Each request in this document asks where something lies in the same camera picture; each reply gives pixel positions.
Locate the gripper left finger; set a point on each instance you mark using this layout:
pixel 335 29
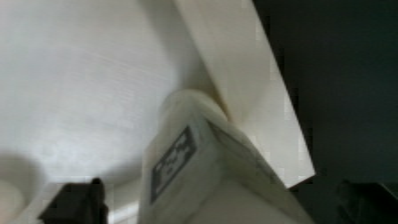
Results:
pixel 77 206

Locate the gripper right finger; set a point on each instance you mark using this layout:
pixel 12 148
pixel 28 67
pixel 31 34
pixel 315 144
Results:
pixel 351 201

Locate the white table leg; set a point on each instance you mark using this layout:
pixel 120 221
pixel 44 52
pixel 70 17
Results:
pixel 211 184

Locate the white square tabletop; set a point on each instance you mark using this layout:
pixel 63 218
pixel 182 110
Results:
pixel 99 56

